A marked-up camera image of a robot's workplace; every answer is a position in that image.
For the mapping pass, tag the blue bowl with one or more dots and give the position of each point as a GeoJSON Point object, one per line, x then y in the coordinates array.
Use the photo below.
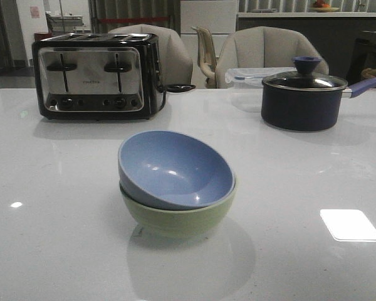
{"type": "Point", "coordinates": [168, 170]}

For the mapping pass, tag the green bowl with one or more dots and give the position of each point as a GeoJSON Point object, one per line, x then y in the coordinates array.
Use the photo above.
{"type": "Point", "coordinates": [179, 224]}

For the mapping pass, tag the beige armchair left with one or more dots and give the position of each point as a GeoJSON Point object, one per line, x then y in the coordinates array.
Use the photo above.
{"type": "Point", "coordinates": [175, 61]}

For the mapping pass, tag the beige armchair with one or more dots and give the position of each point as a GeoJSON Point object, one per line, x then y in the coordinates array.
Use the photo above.
{"type": "Point", "coordinates": [175, 61]}
{"type": "Point", "coordinates": [260, 47]}

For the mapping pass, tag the clear plastic food container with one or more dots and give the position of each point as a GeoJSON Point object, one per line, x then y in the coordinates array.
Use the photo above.
{"type": "Point", "coordinates": [244, 94]}

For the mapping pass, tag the cream plastic chair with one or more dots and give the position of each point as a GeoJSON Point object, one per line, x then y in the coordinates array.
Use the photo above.
{"type": "Point", "coordinates": [206, 58]}

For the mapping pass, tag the dark blue saucepan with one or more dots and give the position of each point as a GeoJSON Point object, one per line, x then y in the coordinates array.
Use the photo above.
{"type": "Point", "coordinates": [307, 111]}

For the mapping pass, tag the beige armchair right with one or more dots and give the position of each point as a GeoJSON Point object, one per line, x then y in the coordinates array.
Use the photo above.
{"type": "Point", "coordinates": [260, 47]}

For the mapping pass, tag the black and chrome toaster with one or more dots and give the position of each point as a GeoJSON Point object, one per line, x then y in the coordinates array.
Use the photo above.
{"type": "Point", "coordinates": [98, 76]}

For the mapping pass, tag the white cabinet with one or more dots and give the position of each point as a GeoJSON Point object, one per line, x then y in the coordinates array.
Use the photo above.
{"type": "Point", "coordinates": [219, 17]}

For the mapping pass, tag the glass pot lid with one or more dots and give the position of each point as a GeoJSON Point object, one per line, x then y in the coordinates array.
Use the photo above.
{"type": "Point", "coordinates": [305, 78]}

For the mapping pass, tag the fruit plate on counter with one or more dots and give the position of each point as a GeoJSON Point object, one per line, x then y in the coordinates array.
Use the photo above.
{"type": "Point", "coordinates": [321, 6]}

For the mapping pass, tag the wicker basket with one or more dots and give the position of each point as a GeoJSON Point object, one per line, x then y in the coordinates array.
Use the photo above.
{"type": "Point", "coordinates": [368, 73]}

